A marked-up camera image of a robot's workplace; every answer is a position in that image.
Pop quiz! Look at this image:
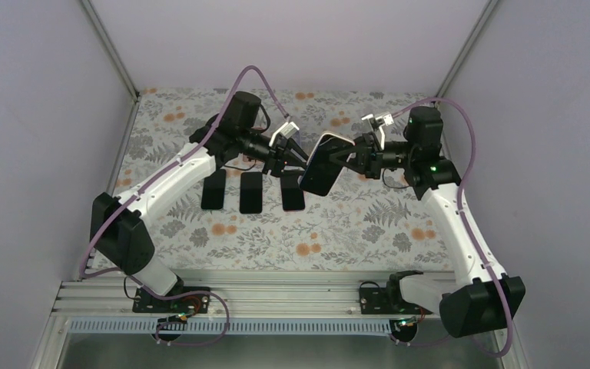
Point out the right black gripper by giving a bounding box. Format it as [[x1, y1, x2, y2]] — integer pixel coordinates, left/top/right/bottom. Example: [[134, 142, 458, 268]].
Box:
[[326, 134, 413, 181]]

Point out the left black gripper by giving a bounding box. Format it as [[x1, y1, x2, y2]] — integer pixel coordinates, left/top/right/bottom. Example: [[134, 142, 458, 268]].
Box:
[[239, 128, 313, 177]]

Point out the black phone from pink case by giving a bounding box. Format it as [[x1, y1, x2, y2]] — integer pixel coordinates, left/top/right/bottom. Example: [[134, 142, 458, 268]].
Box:
[[239, 172, 263, 214]]

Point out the beige phone case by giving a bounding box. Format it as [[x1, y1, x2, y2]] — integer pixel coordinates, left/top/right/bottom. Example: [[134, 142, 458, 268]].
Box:
[[309, 131, 354, 161]]

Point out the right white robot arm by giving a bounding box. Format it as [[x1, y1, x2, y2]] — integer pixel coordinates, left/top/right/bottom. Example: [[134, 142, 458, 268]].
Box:
[[330, 106, 525, 337]]

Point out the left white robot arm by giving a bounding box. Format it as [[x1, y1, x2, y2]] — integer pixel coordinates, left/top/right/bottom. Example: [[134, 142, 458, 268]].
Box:
[[89, 91, 308, 311]]

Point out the floral table mat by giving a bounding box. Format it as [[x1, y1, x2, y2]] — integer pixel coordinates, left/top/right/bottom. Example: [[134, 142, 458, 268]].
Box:
[[115, 88, 452, 271]]

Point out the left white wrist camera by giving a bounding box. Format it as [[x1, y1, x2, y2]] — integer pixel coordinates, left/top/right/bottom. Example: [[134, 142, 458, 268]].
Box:
[[269, 121, 300, 148]]

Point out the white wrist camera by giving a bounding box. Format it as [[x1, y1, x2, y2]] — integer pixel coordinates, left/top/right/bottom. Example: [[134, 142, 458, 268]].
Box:
[[269, 121, 300, 148], [361, 111, 394, 151]]

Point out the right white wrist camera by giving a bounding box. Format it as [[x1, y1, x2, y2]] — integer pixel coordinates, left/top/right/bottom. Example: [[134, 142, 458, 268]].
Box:
[[361, 111, 394, 151]]

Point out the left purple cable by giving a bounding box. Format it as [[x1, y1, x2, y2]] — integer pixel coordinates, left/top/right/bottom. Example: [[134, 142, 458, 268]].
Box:
[[78, 65, 291, 348]]

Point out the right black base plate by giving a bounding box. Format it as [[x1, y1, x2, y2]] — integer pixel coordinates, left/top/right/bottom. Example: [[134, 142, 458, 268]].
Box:
[[358, 284, 431, 315]]

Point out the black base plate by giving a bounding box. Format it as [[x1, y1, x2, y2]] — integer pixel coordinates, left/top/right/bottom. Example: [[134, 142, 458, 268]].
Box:
[[358, 284, 431, 315], [131, 287, 210, 315]]

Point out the grey slotted cable duct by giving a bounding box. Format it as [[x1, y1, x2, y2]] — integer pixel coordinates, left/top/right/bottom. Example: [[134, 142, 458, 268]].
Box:
[[67, 317, 391, 336]]

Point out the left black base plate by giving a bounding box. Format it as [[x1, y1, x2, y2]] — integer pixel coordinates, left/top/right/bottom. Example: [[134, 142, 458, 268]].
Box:
[[131, 287, 210, 315]]

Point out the aluminium rail frame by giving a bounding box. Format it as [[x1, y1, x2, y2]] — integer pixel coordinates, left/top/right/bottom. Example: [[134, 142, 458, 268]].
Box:
[[33, 271, 528, 368]]

